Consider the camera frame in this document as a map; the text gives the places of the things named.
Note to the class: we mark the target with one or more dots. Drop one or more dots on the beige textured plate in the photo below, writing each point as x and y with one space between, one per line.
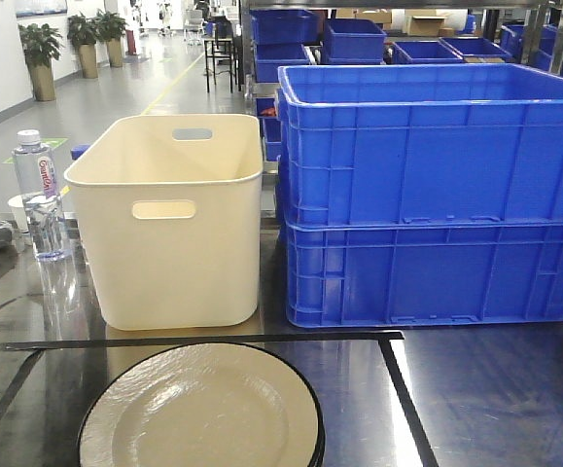
206 404

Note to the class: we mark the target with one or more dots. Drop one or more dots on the lower large blue crate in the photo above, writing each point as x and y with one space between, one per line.
426 276

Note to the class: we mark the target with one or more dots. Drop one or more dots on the large blue crate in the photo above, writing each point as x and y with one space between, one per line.
426 276
417 144

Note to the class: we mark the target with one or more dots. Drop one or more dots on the cream plastic basket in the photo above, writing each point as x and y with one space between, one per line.
169 212

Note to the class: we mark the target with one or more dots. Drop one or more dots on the upper large blue crate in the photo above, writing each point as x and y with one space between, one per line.
417 144

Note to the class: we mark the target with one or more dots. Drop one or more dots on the clear water bottle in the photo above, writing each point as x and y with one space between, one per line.
40 196

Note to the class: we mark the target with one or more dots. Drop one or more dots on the white paper cup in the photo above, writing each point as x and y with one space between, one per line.
16 206

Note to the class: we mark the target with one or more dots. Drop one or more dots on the far potted plant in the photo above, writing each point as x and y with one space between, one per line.
111 28

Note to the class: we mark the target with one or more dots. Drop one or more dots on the potted plant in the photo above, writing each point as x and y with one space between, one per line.
111 28
41 46
82 33

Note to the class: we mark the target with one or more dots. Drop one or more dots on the middle potted plant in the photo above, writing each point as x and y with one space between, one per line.
82 33

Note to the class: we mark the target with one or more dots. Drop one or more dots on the near potted plant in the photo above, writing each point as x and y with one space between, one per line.
41 46

